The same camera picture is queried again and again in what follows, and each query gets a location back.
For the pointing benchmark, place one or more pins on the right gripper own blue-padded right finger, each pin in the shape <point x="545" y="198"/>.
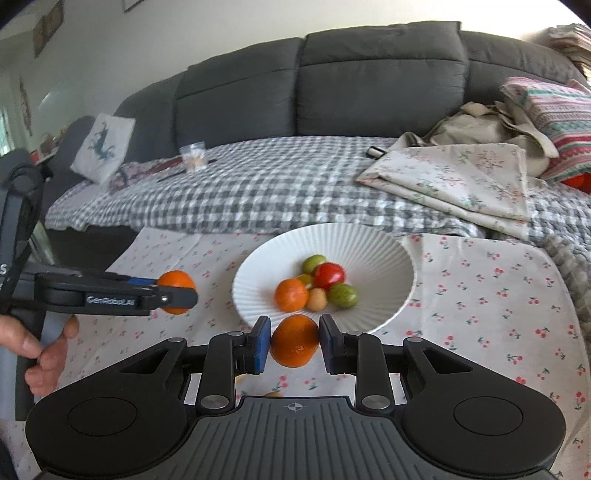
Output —
<point x="365" y="357"/>

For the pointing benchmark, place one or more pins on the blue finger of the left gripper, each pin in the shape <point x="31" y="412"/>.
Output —
<point x="178" y="297"/>

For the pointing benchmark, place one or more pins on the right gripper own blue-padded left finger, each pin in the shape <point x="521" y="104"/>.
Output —
<point x="227" y="356"/>

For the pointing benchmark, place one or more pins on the orange mandarin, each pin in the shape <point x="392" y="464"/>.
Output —
<point x="291" y="295"/>
<point x="295" y="341"/>
<point x="176" y="278"/>

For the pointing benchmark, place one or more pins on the green mango-like fruit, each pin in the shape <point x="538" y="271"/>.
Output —
<point x="343" y="296"/>

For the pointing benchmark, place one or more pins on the small tan longan fruit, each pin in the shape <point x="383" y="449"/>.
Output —
<point x="317" y="300"/>

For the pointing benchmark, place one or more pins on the person's left hand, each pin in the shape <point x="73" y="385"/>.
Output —
<point x="42" y="379"/>

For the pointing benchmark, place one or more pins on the white ribbed bowl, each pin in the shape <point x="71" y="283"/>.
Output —
<point x="362" y="276"/>

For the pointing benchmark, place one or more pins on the orange mandarin in bowl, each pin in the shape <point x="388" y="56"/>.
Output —
<point x="291" y="295"/>

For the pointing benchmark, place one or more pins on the red tomato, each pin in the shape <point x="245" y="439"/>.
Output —
<point x="328" y="274"/>

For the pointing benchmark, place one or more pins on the small yellow-green fruit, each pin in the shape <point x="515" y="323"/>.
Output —
<point x="307" y="280"/>

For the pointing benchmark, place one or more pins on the green tomato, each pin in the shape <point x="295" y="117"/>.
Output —
<point x="312" y="262"/>

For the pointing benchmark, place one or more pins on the white deer print cushion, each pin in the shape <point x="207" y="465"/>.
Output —
<point x="104" y="148"/>

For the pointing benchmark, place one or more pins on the cherry print tablecloth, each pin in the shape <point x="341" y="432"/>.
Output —
<point x="501" y="304"/>

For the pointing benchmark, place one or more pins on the clear plastic bag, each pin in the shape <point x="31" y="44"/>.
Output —
<point x="193" y="157"/>

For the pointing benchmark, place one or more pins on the grey checkered blanket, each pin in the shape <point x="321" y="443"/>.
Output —
<point x="266" y="186"/>

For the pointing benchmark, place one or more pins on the folded floral cloth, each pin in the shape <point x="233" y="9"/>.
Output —
<point x="485" y="184"/>

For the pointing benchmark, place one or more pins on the beige crumpled cloth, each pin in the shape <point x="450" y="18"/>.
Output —
<point x="476" y="123"/>

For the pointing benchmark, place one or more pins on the dark grey sofa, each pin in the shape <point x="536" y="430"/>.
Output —
<point x="377" y="81"/>

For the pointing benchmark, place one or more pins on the red plush item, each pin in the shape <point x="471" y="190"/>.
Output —
<point x="580" y="182"/>

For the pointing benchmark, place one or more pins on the striped colourful pillow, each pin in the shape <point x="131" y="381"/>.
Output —
<point x="562" y="114"/>

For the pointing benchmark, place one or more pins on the framed wall picture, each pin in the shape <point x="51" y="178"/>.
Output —
<point x="128" y="5"/>

